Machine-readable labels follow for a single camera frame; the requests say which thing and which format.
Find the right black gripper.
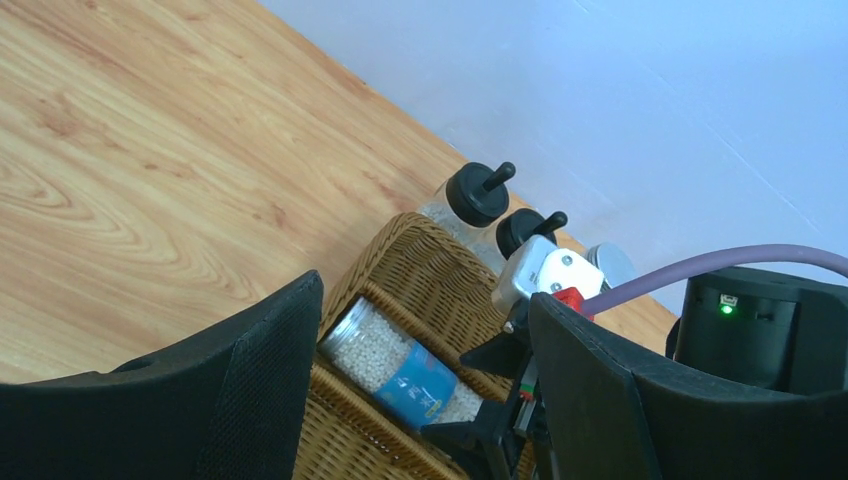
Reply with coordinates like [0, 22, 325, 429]
[420, 264, 848, 480]

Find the woven wicker divided basket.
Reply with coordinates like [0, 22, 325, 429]
[293, 213, 511, 479]

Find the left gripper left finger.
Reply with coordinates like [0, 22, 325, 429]
[1, 270, 324, 479]

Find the silver-lid pepper jar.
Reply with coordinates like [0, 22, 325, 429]
[584, 242, 638, 292]
[318, 297, 483, 431]

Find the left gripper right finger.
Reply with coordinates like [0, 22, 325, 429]
[528, 293, 847, 479]

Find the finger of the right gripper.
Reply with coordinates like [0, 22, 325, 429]
[421, 397, 526, 480]
[459, 331, 532, 379]

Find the left black-lid spice jar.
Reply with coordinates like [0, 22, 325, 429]
[416, 162, 516, 246]

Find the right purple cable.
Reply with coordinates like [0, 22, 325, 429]
[581, 244, 848, 317]

